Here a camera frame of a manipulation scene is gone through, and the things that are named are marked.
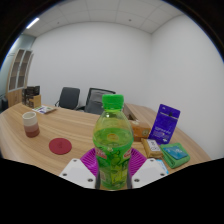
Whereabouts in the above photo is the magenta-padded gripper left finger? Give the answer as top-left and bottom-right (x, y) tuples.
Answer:
(59, 147), (101, 190)

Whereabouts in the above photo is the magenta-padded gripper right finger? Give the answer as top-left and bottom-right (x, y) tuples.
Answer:
(127, 147), (169, 190)

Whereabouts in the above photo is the green drink bottle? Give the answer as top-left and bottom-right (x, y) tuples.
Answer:
(92, 93), (135, 191)

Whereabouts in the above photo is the small light blue box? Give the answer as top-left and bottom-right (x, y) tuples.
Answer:
(155, 159), (170, 175)

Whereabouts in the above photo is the tan box with white label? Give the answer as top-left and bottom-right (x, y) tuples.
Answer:
(140, 137), (164, 159)

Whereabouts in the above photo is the flat round red coaster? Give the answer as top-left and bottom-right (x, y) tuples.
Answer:
(48, 137), (73, 156)

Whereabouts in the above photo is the blue flat packet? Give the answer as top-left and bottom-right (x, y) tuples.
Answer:
(164, 146), (185, 161)

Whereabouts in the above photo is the green folded cloth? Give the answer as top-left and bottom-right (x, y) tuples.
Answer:
(159, 142), (192, 169)

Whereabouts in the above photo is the orange cardboard box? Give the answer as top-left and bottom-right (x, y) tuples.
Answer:
(129, 119), (153, 143)

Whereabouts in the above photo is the purple hanging package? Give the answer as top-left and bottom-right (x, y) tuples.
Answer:
(148, 103), (181, 145)

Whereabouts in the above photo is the wooden side desk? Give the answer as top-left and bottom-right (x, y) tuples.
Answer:
(122, 103), (141, 122)

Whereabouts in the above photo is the white and brown cup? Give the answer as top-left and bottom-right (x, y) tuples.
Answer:
(21, 111), (41, 139)

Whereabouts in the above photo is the white printed leaflet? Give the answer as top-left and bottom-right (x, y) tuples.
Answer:
(32, 105), (58, 115)

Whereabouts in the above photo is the black mesh-back office chair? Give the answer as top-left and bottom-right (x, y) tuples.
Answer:
(75, 87), (117, 116)

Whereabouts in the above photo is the dark grey padded office chair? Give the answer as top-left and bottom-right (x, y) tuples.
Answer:
(54, 86), (81, 110)

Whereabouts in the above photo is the brown cardboard box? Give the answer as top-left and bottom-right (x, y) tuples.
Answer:
(29, 94), (43, 109)

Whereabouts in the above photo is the wooden shelf unit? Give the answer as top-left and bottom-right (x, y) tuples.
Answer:
(5, 48), (35, 108)

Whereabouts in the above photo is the long ceiling light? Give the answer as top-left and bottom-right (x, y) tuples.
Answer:
(25, 17), (40, 30)

